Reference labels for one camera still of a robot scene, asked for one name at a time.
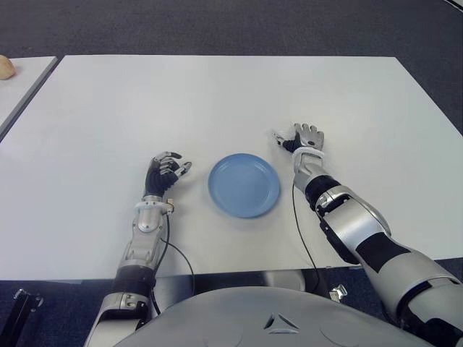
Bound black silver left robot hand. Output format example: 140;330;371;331
143;150;192;199

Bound grey robot torso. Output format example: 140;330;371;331
119;286;430;347

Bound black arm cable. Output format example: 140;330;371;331
150;207;196;312
291;180;321;291

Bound blue round plate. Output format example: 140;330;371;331
207;153;281;219

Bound black metal stand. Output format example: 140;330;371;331
0;288;44;347

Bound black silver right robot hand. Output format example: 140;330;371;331
271;122;326;153

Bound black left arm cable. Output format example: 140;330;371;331
150;207;196;312

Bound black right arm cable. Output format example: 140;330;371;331
291;180;321;291

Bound beige round bread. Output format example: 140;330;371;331
0;55;16;80

